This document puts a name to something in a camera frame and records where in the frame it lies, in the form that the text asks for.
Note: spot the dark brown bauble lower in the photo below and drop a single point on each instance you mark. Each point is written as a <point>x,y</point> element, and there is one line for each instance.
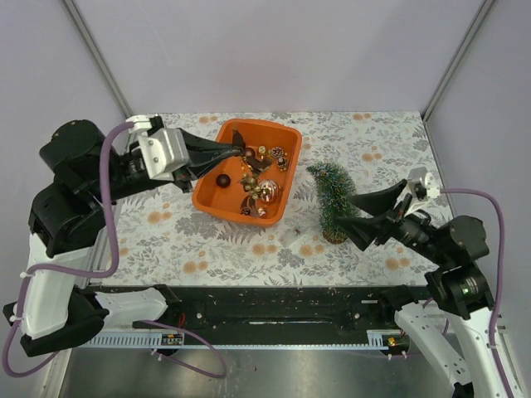
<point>223,180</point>

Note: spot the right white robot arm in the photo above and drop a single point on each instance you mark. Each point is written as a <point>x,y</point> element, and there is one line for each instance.
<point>458,287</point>

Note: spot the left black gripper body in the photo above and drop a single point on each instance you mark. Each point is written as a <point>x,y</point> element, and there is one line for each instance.
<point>182,177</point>

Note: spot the small green christmas tree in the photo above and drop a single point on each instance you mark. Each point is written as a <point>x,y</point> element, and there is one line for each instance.
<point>334,187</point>

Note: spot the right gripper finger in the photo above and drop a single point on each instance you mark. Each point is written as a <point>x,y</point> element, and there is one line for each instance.
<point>377,203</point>
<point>366,231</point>

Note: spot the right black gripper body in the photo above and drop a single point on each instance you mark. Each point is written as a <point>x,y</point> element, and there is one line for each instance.
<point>416,231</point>

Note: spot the floral table mat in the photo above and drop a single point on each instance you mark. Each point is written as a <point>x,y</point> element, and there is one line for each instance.
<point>164,239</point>

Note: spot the clear plastic light piece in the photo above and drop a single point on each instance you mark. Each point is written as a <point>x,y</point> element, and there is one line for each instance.
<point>290,236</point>

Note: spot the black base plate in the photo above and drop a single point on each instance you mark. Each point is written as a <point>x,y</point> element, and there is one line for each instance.
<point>277,316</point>

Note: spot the gold pine cone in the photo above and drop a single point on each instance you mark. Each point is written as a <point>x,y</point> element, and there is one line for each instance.
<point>280,157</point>

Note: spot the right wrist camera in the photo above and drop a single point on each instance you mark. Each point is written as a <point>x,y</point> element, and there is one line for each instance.
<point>423,188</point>

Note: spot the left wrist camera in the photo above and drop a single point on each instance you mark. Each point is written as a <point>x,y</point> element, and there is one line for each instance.
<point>163,149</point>

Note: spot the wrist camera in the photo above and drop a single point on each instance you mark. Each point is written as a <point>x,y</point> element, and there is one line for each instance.
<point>163,149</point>
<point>423,188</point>

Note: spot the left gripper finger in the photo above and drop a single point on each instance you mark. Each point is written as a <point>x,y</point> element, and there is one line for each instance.
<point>199,145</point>
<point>201,163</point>

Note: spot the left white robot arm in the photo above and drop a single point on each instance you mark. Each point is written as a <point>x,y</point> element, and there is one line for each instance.
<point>73,235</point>

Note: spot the large striped gold bauble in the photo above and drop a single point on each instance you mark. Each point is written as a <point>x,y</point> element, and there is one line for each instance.
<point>269,191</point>

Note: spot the orange plastic bin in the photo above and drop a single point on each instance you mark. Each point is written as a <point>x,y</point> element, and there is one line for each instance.
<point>262,136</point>

